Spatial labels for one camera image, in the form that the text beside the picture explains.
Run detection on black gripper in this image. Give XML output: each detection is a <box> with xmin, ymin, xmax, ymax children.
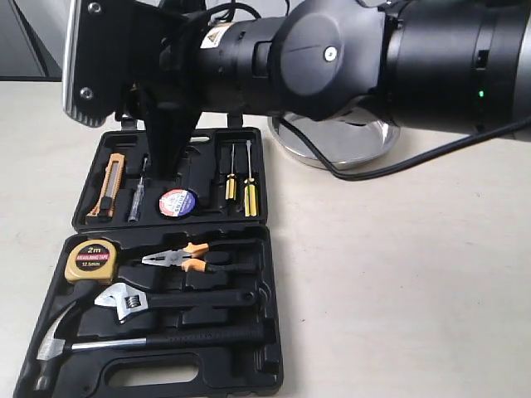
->
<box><xmin>115</xmin><ymin>1</ymin><xmax>207</xmax><ymax>178</ymax></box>

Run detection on black plastic tool case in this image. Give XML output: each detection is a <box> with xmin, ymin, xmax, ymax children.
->
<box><xmin>13</xmin><ymin>127</ymin><xmax>284</xmax><ymax>397</ymax></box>

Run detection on black adjustable wrench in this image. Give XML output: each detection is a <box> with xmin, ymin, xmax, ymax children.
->
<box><xmin>94</xmin><ymin>283</ymin><xmax>259</xmax><ymax>323</ymax></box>

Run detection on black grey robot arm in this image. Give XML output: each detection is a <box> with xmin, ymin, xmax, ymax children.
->
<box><xmin>121</xmin><ymin>1</ymin><xmax>530</xmax><ymax>175</ymax></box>

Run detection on white backdrop curtain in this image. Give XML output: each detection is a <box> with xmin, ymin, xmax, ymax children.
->
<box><xmin>1</xmin><ymin>0</ymin><xmax>71</xmax><ymax>82</ymax></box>

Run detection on black electrical tape roll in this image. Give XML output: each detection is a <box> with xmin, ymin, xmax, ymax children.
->
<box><xmin>158</xmin><ymin>188</ymin><xmax>197</xmax><ymax>218</ymax></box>

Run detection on orange utility knife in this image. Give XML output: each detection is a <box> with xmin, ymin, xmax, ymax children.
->
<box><xmin>85</xmin><ymin>153</ymin><xmax>125</xmax><ymax>221</ymax></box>

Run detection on clear voltage tester screwdriver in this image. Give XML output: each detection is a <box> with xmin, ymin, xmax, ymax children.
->
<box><xmin>128</xmin><ymin>155</ymin><xmax>149</xmax><ymax>223</ymax></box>

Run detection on round stainless steel tray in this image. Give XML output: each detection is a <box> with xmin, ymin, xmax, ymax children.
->
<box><xmin>267</xmin><ymin>113</ymin><xmax>401</xmax><ymax>171</ymax></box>

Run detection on yellow tape measure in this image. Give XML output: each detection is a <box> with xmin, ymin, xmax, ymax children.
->
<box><xmin>64</xmin><ymin>240</ymin><xmax>117</xmax><ymax>285</ymax></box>

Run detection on wrist camera with metal bracket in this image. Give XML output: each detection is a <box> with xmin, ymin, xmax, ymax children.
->
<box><xmin>62</xmin><ymin>1</ymin><xmax>136</xmax><ymax>129</ymax></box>

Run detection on small yellow-handled screwdriver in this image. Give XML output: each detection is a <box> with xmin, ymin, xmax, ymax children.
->
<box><xmin>225</xmin><ymin>143</ymin><xmax>237</xmax><ymax>201</ymax></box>

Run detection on large yellow-handled screwdriver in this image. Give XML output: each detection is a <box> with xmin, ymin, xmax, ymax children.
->
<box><xmin>244</xmin><ymin>140</ymin><xmax>258</xmax><ymax>217</ymax></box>

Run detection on orange-handled combination pliers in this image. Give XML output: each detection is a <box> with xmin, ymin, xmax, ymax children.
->
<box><xmin>141</xmin><ymin>243</ymin><xmax>258</xmax><ymax>274</ymax></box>

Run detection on black-handled claw hammer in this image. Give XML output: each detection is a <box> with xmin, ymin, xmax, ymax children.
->
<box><xmin>33</xmin><ymin>302</ymin><xmax>266</xmax><ymax>391</ymax></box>

